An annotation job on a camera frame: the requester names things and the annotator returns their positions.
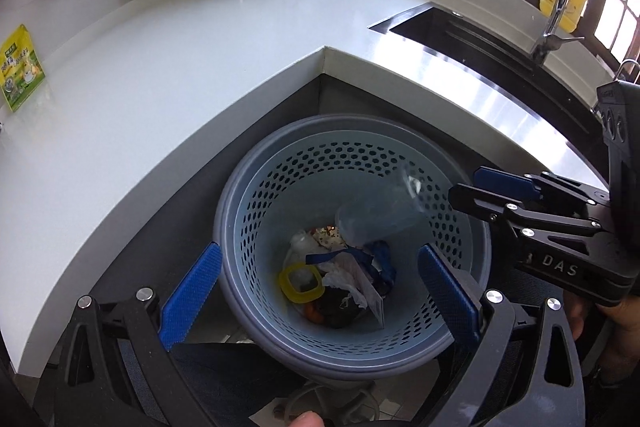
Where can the grey perforated waste basket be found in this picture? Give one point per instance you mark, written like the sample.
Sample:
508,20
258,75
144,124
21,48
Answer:
260,207

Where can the person's right hand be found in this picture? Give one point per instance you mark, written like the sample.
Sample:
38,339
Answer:
622,337

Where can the yellow plastic lid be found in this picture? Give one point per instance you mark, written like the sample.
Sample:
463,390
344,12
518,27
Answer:
286,274

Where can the yellow green detergent pouch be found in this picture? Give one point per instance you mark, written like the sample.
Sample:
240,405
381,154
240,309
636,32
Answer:
22,72

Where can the dark grey rag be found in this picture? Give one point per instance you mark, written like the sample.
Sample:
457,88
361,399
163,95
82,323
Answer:
335,307

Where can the white paper receipt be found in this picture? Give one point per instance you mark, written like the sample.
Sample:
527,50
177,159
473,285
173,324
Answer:
372,302

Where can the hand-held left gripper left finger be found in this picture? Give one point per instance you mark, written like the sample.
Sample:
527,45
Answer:
192,294

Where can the orange mandarin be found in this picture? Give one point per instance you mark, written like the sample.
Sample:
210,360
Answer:
314,312

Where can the clear plastic film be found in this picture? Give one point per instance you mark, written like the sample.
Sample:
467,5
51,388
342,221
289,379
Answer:
375,212

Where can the person's left hand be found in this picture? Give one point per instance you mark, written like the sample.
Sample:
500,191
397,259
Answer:
305,421

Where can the white tissue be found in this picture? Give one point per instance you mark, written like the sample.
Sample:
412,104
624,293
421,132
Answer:
345,274

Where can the red white crushed carton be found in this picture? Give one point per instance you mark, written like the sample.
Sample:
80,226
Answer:
327,233

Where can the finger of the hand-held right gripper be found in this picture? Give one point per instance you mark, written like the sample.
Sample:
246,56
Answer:
475,199
500,182

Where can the black kitchen sink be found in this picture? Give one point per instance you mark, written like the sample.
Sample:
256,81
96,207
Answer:
450,27

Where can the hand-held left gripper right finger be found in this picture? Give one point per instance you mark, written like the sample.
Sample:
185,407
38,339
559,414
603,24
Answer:
450,294

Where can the chrome sink faucet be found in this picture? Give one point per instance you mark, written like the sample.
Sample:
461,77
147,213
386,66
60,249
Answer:
550,22

